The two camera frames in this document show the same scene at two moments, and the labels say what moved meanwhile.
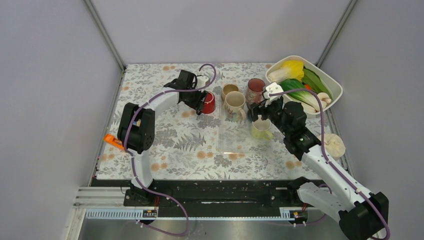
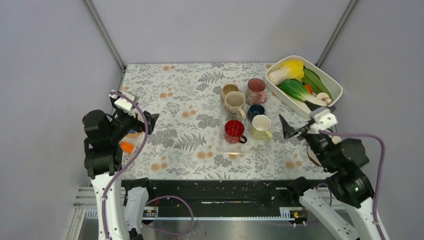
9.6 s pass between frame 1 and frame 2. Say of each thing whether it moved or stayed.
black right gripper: moved
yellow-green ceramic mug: stayed
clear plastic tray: stayed
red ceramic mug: moved
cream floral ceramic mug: stayed
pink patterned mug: stayed
